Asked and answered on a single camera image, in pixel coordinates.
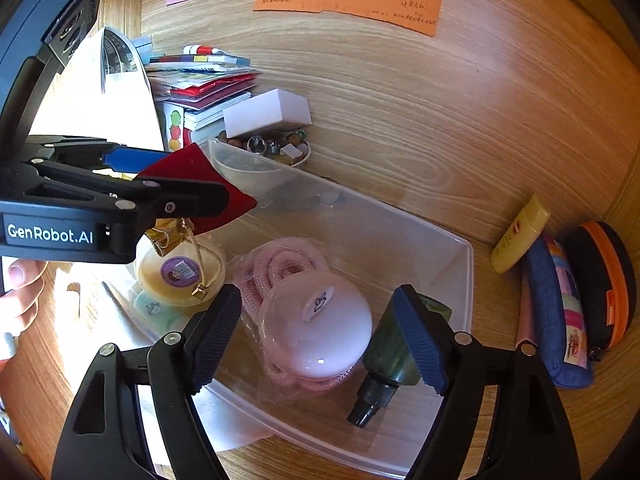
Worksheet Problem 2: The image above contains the gold chain necklace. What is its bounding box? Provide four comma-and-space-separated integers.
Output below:
147, 216, 225, 302

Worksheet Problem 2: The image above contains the clear plastic storage bin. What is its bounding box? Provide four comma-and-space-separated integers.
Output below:
129, 138, 475, 479

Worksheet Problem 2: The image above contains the clear bowl of trinkets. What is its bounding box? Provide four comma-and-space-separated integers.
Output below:
208, 128, 311, 198

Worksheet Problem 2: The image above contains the blue patterned pencil pouch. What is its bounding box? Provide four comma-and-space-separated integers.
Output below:
524, 235, 593, 389

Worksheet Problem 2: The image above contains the red velvet pouch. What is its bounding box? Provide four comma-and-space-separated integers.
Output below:
136, 144, 257, 234

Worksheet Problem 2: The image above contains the pink coiled rope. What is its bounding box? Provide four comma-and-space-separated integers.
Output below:
233, 237, 362, 392

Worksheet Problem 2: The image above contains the fruit sticker sheet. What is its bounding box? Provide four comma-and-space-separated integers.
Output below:
162, 102, 184, 152

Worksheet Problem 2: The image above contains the translucent plastic jar with lid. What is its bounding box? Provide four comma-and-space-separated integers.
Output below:
137, 235, 227, 309

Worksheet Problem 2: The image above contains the yellow cream tube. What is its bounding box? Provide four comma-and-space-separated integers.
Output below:
490, 194, 551, 274

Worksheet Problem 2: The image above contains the person's left hand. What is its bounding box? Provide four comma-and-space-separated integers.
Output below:
1, 259, 48, 364

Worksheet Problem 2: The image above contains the dark green spray bottle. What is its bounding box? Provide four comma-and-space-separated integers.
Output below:
347, 295, 421, 428

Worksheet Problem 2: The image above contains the small white box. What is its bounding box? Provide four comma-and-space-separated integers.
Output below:
224, 89, 312, 139

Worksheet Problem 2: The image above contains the stack of books and cards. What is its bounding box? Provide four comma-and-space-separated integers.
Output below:
144, 44, 259, 130

